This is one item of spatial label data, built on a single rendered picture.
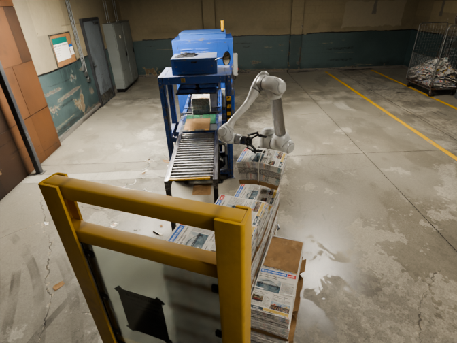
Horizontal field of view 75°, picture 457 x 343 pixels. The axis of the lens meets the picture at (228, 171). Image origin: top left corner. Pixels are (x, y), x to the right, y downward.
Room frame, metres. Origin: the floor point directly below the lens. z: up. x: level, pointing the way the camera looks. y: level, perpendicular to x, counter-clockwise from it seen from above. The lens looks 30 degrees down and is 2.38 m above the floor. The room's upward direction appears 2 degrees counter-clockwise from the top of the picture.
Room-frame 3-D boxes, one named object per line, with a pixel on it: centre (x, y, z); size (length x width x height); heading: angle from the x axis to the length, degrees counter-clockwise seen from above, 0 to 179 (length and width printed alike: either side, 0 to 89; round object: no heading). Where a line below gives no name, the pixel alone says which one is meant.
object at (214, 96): (5.43, 0.41, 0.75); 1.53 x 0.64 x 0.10; 0
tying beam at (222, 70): (4.30, 0.40, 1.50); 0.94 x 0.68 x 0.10; 90
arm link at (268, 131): (2.77, -0.42, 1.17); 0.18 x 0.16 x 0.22; 37
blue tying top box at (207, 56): (4.30, 0.40, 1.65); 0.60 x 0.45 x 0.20; 90
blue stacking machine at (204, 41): (7.02, 0.37, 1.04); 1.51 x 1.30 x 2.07; 0
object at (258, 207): (1.75, -0.06, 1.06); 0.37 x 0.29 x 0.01; 69
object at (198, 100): (4.87, 0.40, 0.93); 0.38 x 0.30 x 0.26; 0
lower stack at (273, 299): (1.58, -0.35, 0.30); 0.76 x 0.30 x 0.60; 160
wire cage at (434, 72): (8.37, -5.74, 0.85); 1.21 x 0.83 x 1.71; 0
